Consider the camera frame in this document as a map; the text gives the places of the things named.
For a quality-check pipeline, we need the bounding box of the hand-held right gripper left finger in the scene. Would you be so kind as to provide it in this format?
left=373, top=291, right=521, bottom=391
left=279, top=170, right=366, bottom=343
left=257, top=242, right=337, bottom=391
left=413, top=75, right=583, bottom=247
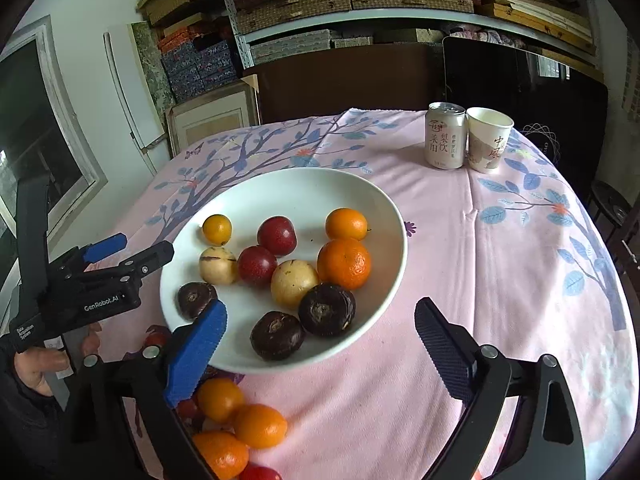
left=70, top=299, right=229, bottom=480

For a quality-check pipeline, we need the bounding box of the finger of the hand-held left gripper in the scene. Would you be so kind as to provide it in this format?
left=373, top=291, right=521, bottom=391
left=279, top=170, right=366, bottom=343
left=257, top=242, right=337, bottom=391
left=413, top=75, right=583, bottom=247
left=50, top=233, right=128, bottom=281
left=106, top=240, right=175, bottom=289

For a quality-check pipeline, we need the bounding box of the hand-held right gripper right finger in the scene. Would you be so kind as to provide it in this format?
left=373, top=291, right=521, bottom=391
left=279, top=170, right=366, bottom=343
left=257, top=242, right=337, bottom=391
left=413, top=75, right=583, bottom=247
left=414, top=296, right=587, bottom=480

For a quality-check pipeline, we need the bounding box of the white bowl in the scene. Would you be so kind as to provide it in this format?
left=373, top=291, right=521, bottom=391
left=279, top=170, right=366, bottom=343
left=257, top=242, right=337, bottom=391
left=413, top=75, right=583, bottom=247
left=159, top=167, right=407, bottom=373

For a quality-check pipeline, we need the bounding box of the person's left forearm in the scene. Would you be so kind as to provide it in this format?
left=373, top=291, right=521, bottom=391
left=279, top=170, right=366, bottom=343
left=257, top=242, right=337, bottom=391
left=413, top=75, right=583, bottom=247
left=0, top=332, right=76, bottom=480

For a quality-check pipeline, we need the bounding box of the person's left hand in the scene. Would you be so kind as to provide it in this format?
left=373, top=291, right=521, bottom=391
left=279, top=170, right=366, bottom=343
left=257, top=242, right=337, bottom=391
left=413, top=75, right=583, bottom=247
left=12, top=321, right=103, bottom=397

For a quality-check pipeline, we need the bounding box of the small orange mandarin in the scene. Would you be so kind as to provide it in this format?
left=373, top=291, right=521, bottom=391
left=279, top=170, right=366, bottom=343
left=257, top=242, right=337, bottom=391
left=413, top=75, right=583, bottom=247
left=195, top=377, right=246, bottom=423
left=192, top=431, right=250, bottom=480
left=233, top=403, right=289, bottom=450
left=325, top=208, right=372, bottom=242

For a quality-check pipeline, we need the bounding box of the dark purple round fruit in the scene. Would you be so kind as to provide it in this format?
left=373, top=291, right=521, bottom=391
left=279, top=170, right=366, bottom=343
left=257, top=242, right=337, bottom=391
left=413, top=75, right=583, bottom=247
left=177, top=282, right=219, bottom=321
left=250, top=311, right=306, bottom=362
left=298, top=283, right=357, bottom=339

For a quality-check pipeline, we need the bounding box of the pale striped pepino melon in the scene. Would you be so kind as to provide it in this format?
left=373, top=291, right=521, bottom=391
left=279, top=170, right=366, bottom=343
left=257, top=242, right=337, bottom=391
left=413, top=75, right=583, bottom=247
left=198, top=246, right=239, bottom=286

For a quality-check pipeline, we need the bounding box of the pink floral tablecloth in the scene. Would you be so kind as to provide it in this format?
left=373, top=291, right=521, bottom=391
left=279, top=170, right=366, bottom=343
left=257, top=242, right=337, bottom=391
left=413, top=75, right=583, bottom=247
left=95, top=107, right=628, bottom=480

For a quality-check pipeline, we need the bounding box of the small yellow citrus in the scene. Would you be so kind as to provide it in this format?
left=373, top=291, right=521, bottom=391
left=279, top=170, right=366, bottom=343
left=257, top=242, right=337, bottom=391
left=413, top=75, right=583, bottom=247
left=202, top=214, right=233, bottom=247

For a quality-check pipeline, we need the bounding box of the red passion fruit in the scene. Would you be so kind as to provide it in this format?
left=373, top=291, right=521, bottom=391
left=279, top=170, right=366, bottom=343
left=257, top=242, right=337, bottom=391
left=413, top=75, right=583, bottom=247
left=257, top=215, right=297, bottom=257
left=236, top=245, right=279, bottom=289

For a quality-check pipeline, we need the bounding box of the pale yellow round fruit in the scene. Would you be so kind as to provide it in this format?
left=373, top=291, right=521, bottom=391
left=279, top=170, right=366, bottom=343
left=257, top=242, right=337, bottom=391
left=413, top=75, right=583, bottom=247
left=270, top=258, right=321, bottom=309

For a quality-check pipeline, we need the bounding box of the large orange mandarin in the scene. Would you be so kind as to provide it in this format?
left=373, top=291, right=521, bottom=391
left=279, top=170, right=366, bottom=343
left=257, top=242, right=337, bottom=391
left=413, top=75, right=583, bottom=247
left=316, top=238, right=373, bottom=291

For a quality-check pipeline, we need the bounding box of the white framed window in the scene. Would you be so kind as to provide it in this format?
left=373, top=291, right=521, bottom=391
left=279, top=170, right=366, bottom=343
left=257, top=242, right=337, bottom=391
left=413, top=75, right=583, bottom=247
left=0, top=15, right=108, bottom=246

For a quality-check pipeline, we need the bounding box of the white flat board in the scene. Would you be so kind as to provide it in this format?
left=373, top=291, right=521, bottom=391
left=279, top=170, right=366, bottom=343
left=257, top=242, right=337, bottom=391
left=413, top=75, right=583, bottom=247
left=103, top=30, right=168, bottom=153

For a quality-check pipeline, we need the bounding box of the green marbled board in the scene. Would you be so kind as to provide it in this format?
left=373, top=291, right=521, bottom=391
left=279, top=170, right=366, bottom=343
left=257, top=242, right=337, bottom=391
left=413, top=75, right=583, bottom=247
left=131, top=21, right=177, bottom=111

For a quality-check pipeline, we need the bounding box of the stack of blue patterned boxes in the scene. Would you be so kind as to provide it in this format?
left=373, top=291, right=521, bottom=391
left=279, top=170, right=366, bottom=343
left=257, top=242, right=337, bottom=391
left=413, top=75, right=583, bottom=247
left=159, top=30, right=243, bottom=102

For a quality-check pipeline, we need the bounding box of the white paper cup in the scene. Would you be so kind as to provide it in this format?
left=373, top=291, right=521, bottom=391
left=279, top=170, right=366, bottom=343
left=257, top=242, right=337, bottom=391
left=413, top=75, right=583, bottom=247
left=466, top=106, right=515, bottom=175

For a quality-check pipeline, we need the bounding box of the white drink can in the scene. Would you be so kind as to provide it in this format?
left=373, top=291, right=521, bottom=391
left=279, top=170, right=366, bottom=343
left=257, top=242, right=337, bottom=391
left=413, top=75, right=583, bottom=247
left=425, top=102, right=468, bottom=170

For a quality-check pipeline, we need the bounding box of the dark round stool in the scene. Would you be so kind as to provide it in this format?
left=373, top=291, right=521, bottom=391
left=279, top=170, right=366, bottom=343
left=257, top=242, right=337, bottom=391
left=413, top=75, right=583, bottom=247
left=589, top=179, right=640, bottom=273

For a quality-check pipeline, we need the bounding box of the white metal shelf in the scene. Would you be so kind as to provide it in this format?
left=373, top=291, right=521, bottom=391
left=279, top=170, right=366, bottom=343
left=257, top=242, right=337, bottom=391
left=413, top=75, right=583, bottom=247
left=215, top=0, right=603, bottom=70

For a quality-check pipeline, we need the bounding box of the dark brown wooden board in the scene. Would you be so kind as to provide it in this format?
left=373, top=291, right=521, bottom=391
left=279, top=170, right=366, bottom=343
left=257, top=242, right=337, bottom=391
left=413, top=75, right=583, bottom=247
left=242, top=42, right=446, bottom=126

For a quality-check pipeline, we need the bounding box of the black glossy panel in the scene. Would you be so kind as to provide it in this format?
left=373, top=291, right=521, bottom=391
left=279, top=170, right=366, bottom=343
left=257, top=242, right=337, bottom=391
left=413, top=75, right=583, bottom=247
left=442, top=36, right=610, bottom=201

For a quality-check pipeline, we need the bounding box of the stack of woven boxes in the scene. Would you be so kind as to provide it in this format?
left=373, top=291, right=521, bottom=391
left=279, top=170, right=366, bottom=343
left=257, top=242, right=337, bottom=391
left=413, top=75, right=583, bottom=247
left=227, top=0, right=598, bottom=63

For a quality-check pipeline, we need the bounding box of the wooden picture frame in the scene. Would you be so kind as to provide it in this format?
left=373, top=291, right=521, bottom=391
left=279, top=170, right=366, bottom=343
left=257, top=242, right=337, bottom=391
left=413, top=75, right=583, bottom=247
left=166, top=82, right=261, bottom=158

